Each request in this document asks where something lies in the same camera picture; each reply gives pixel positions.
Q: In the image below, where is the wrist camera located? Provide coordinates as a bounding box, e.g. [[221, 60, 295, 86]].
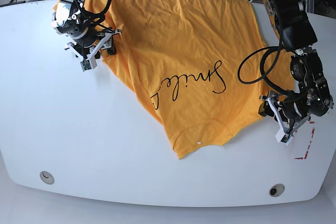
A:
[[275, 129, 293, 146], [80, 58, 97, 72]]

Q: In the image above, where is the right table grommet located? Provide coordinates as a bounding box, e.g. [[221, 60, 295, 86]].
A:
[[269, 184, 285, 197]]

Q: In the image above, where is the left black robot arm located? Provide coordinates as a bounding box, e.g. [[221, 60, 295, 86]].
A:
[[249, 0, 334, 145]]

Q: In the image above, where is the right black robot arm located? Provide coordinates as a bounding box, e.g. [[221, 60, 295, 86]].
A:
[[51, 0, 121, 64]]

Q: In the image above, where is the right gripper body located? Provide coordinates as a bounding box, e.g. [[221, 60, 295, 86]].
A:
[[65, 29, 122, 61]]

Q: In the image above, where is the orange t-shirt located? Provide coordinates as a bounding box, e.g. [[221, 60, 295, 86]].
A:
[[52, 0, 296, 161]]

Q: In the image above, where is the table grommet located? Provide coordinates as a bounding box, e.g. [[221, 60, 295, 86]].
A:
[[39, 171, 55, 185], [269, 184, 285, 197]]

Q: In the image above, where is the red tape rectangle marking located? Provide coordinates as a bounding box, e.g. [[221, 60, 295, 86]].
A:
[[291, 121, 317, 160]]

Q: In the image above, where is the left table grommet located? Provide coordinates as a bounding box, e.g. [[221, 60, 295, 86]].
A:
[[39, 171, 55, 185]]

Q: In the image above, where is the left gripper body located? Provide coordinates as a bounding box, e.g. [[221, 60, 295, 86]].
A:
[[259, 91, 311, 137]]

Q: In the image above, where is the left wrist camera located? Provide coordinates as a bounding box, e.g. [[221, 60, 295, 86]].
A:
[[275, 129, 293, 146]]

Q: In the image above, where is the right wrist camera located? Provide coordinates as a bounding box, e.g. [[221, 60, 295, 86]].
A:
[[80, 58, 97, 72]]

